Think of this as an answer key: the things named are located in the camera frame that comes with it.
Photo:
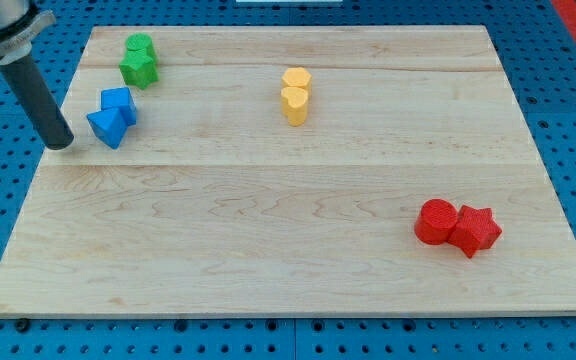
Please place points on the light wooden board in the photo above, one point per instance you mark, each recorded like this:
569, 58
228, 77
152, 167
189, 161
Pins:
214, 206

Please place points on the blue triangular prism block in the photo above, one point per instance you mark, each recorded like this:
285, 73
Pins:
108, 126

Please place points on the green star block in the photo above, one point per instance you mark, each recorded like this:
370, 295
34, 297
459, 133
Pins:
138, 69

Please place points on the yellow hexagon block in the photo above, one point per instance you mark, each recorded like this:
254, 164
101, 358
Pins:
297, 77

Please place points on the red cylinder block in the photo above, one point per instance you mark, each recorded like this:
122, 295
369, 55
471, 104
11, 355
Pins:
436, 221

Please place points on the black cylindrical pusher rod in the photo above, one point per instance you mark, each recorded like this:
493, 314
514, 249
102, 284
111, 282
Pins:
26, 82

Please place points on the yellow heart block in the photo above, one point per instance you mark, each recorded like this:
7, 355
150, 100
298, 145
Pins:
294, 105

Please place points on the red star block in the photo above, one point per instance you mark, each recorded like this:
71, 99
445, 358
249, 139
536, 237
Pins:
475, 230

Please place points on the green cylinder block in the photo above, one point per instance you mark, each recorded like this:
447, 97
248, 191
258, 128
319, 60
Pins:
141, 41

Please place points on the blue cube block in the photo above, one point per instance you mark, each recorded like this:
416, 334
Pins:
121, 99

